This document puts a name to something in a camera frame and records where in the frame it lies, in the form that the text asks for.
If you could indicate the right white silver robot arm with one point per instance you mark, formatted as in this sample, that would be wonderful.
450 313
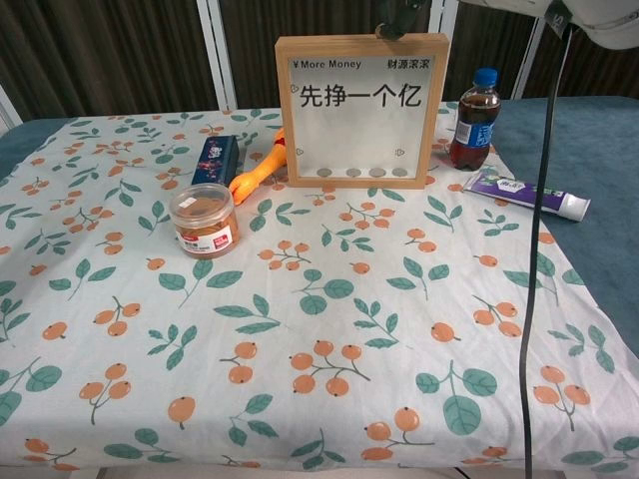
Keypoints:
609 30

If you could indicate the cola bottle blue cap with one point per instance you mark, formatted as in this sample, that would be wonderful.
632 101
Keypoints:
474 135

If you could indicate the yellow rubber chicken toy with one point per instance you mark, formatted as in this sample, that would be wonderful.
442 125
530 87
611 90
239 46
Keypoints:
259 172

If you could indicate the purple white toothpaste tube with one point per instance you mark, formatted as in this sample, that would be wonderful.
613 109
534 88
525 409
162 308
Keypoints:
504 187

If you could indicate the dark blue rectangular box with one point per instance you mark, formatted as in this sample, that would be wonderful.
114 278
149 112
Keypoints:
217 159

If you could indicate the wooden coin box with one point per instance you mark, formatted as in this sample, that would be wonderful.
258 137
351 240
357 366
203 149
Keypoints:
359 125

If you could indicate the clear jar brown contents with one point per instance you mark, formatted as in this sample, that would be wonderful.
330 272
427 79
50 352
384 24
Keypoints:
204 224

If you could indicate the white partition frame post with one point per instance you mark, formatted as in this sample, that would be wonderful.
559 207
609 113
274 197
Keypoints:
444 20
10 107
214 50
526 60

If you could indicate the dark ribbed partition panel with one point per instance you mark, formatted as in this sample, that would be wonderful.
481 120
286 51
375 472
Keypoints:
489 45
110 55
599 75
309 17

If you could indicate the floral orange fruit tablecloth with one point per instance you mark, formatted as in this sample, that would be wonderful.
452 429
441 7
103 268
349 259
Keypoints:
299 324

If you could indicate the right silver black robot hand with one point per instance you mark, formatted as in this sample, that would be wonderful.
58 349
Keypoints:
399 20

